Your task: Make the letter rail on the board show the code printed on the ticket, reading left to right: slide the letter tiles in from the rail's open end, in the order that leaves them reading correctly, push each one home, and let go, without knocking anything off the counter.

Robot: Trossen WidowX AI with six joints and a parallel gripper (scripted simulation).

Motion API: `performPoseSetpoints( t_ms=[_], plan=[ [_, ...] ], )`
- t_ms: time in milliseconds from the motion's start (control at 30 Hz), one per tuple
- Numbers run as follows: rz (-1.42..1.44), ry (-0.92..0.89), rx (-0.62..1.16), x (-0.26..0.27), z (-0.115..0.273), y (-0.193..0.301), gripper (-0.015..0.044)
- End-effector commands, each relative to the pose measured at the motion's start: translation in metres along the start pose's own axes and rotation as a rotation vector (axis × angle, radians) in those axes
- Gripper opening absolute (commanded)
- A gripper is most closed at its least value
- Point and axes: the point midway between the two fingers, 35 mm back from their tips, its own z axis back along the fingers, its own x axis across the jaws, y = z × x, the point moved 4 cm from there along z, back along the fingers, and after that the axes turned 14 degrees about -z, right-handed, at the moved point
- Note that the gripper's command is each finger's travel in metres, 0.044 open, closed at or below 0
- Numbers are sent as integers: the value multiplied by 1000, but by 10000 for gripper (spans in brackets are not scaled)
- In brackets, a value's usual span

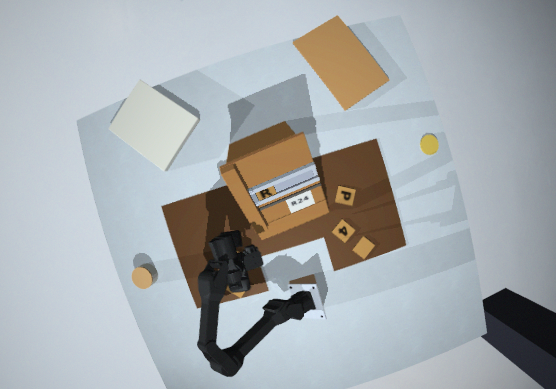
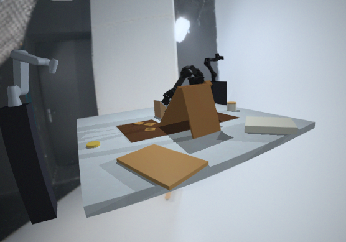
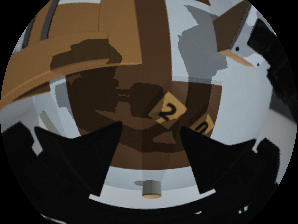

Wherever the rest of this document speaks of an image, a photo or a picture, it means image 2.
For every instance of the yellow round disc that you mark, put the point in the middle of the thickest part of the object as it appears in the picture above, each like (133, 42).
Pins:
(93, 144)

